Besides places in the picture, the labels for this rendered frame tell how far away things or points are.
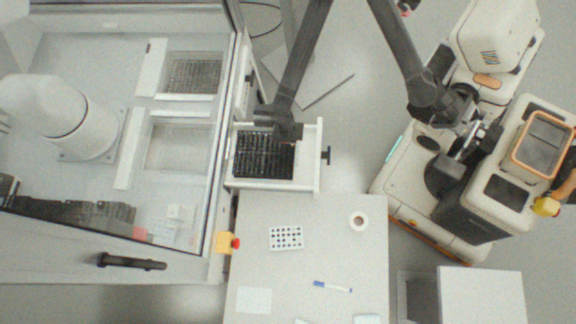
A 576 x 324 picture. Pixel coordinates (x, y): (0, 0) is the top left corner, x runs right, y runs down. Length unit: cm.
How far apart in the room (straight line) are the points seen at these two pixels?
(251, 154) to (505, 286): 102
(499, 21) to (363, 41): 173
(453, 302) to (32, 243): 124
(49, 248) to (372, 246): 105
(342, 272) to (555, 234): 148
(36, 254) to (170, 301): 175
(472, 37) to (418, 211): 109
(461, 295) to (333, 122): 134
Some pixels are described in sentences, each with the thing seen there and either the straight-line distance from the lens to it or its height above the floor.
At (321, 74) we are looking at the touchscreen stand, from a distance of 248.
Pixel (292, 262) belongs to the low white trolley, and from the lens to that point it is 136.
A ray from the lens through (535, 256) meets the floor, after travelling 243.
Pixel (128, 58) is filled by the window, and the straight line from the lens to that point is 76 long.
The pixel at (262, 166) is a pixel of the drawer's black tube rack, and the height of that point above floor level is 90.
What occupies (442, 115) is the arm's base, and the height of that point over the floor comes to 120.
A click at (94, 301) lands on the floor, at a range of 250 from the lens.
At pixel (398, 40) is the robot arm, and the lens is 97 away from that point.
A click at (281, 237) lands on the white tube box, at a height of 80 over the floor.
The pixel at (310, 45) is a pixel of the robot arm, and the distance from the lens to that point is 98.
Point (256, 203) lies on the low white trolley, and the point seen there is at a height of 76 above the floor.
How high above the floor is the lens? 212
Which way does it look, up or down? 69 degrees down
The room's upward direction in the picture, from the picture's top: 12 degrees counter-clockwise
